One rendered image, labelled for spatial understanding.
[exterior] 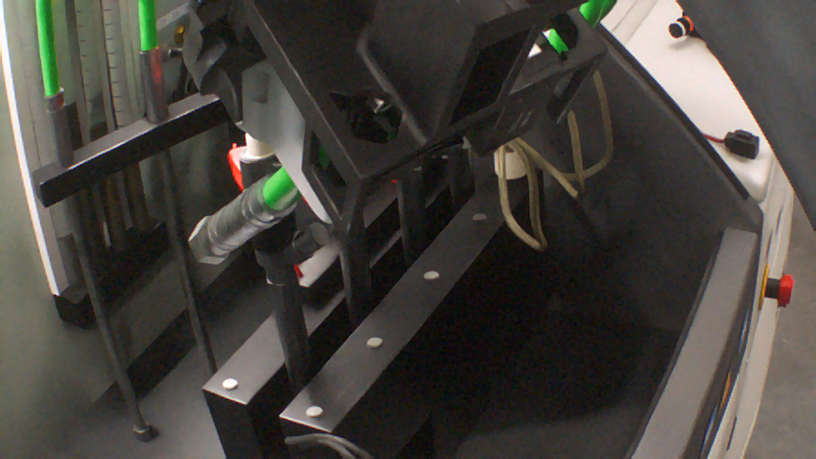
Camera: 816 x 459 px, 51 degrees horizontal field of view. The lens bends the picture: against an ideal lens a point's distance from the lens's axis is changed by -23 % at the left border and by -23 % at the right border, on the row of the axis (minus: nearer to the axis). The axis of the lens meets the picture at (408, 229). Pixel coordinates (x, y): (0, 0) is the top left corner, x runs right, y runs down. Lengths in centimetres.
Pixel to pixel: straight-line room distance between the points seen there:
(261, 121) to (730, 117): 70
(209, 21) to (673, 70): 85
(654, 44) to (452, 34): 98
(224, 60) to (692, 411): 45
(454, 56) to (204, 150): 82
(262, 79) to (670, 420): 41
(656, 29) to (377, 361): 67
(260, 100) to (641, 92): 53
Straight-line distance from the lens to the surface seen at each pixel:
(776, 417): 209
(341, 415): 62
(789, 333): 234
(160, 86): 74
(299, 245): 60
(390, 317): 70
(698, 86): 105
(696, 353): 70
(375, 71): 24
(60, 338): 87
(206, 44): 28
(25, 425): 86
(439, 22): 19
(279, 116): 32
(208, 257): 49
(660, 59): 111
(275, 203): 41
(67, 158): 72
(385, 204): 79
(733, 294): 77
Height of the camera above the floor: 138
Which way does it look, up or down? 30 degrees down
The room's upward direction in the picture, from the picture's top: 6 degrees counter-clockwise
